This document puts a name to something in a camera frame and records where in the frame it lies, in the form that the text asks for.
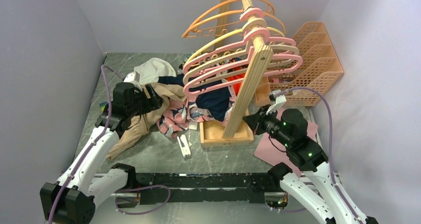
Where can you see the pink clipboard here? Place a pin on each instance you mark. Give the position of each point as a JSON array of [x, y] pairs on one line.
[[273, 152]]

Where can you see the white garment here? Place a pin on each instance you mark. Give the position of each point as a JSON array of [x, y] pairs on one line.
[[151, 70]]

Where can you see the beige shorts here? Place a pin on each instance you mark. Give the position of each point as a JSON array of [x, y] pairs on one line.
[[140, 125]]

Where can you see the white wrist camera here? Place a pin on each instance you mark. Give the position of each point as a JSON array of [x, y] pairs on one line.
[[133, 78], [277, 99]]

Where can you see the navy blue shorts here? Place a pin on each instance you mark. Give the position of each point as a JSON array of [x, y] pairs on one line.
[[216, 101]]

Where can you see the front orange hanger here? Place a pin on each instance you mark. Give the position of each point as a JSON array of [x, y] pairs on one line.
[[197, 28]]

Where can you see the yellow hanger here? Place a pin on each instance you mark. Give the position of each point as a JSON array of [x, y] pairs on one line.
[[248, 35]]

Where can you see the orange hanger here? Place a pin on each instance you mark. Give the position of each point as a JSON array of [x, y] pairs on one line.
[[221, 7], [197, 28]]

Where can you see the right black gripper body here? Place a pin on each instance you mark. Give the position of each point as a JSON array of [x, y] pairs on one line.
[[263, 121]]

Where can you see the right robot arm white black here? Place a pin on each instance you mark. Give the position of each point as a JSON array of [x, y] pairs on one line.
[[330, 204]]

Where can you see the pink patterned shorts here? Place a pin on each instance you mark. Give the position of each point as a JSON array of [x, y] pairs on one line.
[[179, 114]]

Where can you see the peach plastic file organizer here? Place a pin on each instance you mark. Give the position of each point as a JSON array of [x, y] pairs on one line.
[[320, 69]]

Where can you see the rear orange hanger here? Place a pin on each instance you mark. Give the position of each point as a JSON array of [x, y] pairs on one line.
[[221, 7]]

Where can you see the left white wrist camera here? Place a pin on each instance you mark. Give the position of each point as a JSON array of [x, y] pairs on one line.
[[133, 78]]

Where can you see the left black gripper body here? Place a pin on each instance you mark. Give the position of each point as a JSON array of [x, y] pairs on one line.
[[142, 104]]

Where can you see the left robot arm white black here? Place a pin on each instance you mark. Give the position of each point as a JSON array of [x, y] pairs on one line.
[[74, 197]]

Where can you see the wooden clothes rack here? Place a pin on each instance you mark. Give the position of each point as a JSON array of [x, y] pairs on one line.
[[236, 131]]

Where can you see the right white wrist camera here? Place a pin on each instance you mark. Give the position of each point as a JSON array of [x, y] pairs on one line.
[[277, 99]]

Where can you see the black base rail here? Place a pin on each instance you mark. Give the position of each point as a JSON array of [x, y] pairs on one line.
[[254, 188]]

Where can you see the white plastic clip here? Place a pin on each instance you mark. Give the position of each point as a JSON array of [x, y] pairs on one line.
[[184, 146]]

